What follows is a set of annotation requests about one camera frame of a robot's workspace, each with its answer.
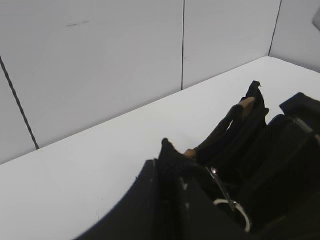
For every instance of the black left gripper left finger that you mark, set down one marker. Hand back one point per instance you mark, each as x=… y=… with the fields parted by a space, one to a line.
x=146 y=212

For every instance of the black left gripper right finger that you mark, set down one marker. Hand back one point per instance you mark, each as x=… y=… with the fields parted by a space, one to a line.
x=304 y=108

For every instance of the black bag with tan handles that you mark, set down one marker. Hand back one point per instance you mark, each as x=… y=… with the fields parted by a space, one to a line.
x=273 y=168

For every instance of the silver zipper pull with ring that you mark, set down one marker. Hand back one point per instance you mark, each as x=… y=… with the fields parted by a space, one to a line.
x=234 y=206

